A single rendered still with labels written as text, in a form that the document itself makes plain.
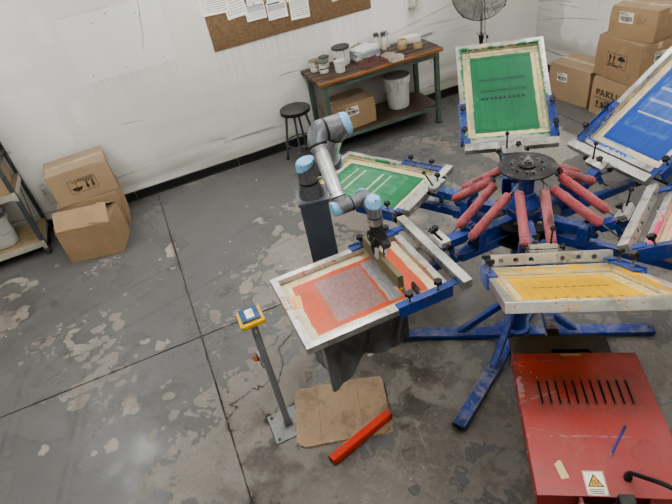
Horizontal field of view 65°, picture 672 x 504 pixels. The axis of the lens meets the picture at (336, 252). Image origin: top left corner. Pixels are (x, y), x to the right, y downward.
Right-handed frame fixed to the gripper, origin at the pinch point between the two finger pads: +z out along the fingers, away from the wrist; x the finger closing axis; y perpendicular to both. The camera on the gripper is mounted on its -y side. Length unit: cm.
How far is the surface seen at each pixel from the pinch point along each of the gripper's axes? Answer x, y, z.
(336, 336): 40, -29, 10
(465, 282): -27.4, -34.4, 5.2
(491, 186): -71, 5, -14
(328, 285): 28.2, 10.5, 13.7
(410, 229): -27.3, 18.7, 5.0
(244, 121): -12, 380, 61
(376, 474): 39, -45, 109
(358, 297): 18.5, -6.9, 13.6
